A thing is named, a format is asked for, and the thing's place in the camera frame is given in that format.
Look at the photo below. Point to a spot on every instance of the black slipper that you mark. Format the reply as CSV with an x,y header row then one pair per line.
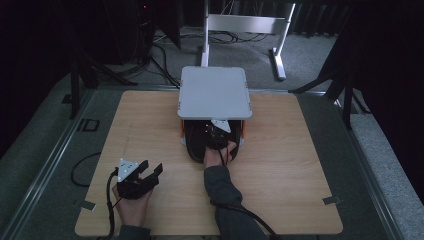
x,y
235,136
196,141

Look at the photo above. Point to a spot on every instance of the white metal stand frame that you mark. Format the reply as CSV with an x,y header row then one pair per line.
x,y
246,24

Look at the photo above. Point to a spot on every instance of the person's right hand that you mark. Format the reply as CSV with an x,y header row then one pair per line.
x,y
215,156

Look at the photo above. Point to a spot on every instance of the person's left hand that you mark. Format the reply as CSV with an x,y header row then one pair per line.
x,y
133,210

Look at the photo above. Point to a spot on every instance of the black tripod stand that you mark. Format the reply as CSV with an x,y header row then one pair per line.
x,y
75,90
347,100

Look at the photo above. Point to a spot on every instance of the grey two-tier shoe rack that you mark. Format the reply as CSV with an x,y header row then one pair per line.
x,y
214,95

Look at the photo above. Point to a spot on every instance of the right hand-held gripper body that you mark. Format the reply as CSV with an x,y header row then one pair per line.
x,y
219,133

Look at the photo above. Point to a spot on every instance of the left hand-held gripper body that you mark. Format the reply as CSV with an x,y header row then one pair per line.
x,y
131,185

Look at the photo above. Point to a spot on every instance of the grey tape strip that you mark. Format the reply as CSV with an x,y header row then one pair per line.
x,y
88,205
332,200

